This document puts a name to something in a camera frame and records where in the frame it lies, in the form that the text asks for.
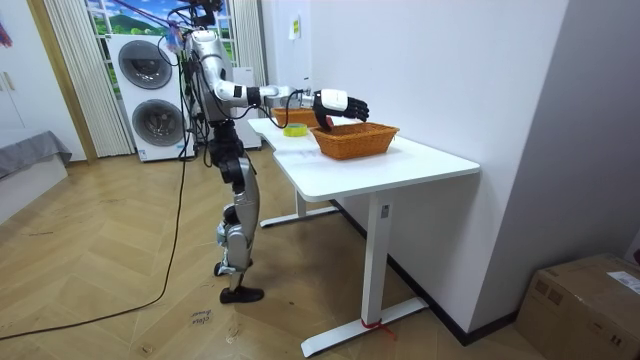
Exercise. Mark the brown cardboard box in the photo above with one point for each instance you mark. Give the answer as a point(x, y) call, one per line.
point(575, 310)

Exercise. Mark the white washing machine tower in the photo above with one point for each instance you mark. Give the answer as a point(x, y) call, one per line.
point(127, 100)

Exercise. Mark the red apple soft toy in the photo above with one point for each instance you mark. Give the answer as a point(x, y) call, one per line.
point(330, 122)

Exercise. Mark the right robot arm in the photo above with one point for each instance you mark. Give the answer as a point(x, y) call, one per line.
point(210, 60)

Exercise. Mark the yellow tape roll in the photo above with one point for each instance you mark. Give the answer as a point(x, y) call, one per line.
point(295, 134)

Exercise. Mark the grey bed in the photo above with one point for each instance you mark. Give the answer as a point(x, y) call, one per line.
point(30, 150)

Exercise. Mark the orange wicker basket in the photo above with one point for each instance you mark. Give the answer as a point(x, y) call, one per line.
point(355, 145)
point(295, 117)

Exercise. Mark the yellow and white wall notice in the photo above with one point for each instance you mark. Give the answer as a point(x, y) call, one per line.
point(295, 27)

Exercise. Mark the white wardrobe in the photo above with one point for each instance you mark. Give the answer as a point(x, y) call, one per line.
point(30, 75)

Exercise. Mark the robot body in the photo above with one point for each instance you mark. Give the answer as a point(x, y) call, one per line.
point(209, 112)

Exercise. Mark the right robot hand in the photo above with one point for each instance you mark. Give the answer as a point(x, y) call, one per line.
point(334, 100)

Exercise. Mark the white pleated curtain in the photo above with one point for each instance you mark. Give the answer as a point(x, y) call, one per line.
point(85, 75)
point(247, 35)

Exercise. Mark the white desk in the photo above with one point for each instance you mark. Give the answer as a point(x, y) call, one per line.
point(360, 175)

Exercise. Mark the landscape window wall poster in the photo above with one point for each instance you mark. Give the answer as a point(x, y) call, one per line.
point(125, 22)

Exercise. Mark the robot legs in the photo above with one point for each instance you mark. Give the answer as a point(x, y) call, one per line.
point(245, 200)

